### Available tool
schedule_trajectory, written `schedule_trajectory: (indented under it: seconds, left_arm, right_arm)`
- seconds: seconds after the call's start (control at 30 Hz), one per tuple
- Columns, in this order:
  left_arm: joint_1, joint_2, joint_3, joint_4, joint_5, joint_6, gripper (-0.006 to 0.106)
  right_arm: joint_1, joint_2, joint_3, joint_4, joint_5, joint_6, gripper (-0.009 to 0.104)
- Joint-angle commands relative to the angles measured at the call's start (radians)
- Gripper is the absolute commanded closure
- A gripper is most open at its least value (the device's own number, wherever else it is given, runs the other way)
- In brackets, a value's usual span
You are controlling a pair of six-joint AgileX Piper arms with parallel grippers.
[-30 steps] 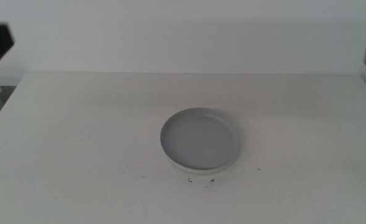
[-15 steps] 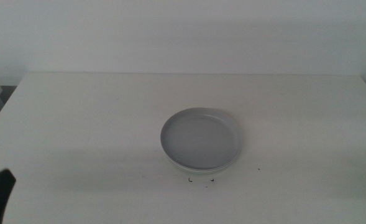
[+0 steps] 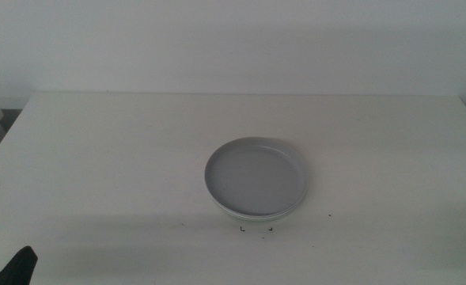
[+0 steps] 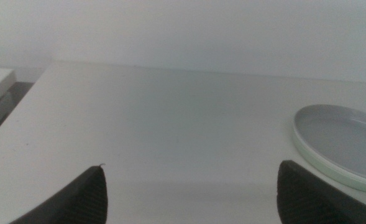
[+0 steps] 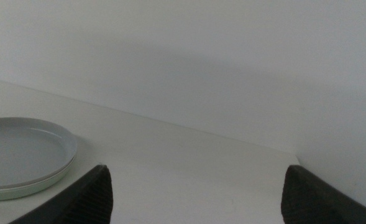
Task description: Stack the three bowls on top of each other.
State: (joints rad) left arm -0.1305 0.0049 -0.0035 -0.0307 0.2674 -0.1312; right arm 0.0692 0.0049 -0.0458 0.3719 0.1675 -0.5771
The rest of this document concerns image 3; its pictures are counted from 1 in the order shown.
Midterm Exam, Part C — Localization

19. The pale green shallow bowl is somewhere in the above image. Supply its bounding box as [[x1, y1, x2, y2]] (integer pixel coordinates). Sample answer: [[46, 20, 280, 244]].
[[216, 207, 300, 222]]

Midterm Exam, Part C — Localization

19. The white shallow bowl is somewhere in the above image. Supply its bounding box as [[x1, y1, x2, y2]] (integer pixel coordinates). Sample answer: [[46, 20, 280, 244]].
[[212, 203, 303, 220]]

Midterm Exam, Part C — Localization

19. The grey shallow bowl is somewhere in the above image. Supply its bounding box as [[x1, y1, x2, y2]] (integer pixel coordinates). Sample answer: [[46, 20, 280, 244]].
[[203, 136, 309, 218]]

